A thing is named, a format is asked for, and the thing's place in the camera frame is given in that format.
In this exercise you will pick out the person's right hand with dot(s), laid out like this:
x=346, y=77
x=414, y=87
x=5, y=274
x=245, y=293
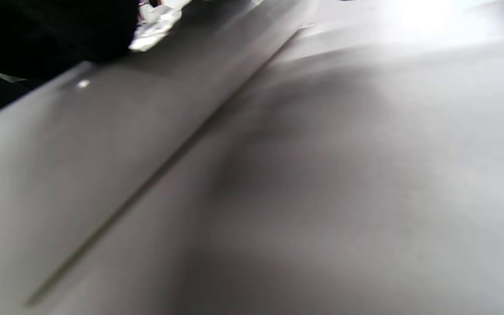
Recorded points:
x=37, y=35

